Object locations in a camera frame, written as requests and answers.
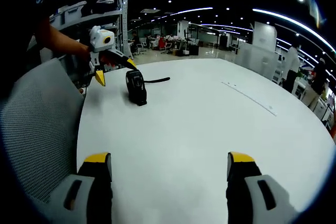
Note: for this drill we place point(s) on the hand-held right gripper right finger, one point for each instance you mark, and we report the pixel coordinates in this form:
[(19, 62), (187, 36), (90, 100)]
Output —
[(249, 192)]

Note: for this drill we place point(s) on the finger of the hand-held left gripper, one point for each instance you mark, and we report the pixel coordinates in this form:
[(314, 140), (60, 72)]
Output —
[(100, 76), (119, 57)]

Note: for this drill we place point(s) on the black tape measure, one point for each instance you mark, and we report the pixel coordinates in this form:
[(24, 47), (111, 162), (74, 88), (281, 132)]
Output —
[(136, 86)]

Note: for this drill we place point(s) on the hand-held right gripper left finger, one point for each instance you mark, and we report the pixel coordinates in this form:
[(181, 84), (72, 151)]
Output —
[(92, 192)]

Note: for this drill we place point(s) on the grey mesh office chair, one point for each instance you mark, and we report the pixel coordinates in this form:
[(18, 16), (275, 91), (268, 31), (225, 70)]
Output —
[(36, 129)]

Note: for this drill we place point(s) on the white square pillar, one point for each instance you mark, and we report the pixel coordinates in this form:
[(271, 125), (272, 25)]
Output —
[(265, 36)]

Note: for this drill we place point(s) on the person's body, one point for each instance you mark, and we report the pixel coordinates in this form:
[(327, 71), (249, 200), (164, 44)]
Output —
[(18, 11)]

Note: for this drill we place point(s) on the grey metal storage shelf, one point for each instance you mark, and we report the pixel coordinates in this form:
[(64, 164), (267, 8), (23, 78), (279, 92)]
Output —
[(92, 6)]

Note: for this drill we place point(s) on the person's left forearm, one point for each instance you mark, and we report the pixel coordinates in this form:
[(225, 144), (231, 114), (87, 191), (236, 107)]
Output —
[(61, 41)]

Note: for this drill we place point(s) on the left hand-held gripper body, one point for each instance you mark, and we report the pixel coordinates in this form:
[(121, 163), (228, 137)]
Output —
[(101, 44)]

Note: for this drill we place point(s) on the white cabinet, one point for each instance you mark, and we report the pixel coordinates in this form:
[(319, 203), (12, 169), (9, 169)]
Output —
[(256, 60)]

